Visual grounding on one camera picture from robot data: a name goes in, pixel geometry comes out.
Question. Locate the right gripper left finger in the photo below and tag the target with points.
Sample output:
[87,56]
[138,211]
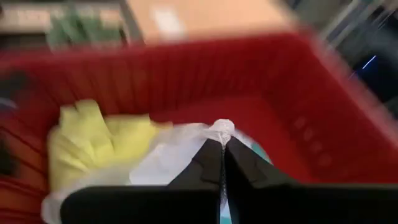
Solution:
[155,205]

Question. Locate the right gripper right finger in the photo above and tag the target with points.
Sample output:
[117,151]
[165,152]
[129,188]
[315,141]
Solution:
[311,205]

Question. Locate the pale blue white garment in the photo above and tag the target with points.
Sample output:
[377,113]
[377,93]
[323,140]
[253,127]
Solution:
[174,155]

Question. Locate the red plastic laundry bin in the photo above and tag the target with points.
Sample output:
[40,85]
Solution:
[248,77]

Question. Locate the yellow garment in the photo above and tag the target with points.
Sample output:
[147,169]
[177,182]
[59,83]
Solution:
[93,143]

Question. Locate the white rectangular card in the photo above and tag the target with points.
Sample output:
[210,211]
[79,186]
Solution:
[168,20]

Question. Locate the light wooden desk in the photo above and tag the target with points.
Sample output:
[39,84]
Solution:
[217,18]

